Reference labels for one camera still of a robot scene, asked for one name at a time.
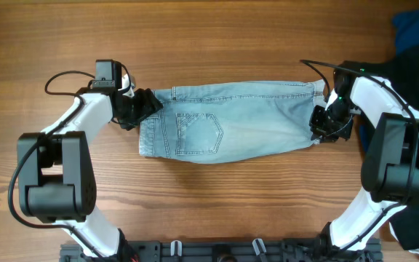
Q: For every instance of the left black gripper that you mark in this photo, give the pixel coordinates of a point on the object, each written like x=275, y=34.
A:
x=147, y=105

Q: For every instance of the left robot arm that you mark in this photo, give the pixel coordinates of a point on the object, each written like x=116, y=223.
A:
x=53, y=185

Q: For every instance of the light blue denim shorts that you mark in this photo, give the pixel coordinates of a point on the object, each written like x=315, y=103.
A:
x=230, y=122

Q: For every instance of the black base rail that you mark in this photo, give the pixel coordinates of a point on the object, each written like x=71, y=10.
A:
x=286, y=250

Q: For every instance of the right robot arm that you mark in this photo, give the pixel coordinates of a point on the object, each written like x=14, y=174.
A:
x=386, y=96

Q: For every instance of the dark blue garment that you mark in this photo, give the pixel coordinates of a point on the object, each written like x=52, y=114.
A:
x=418, y=32

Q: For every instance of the black garment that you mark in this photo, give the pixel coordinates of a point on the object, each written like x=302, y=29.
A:
x=391, y=167

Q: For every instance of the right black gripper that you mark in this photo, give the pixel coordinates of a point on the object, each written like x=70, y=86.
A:
x=318, y=129

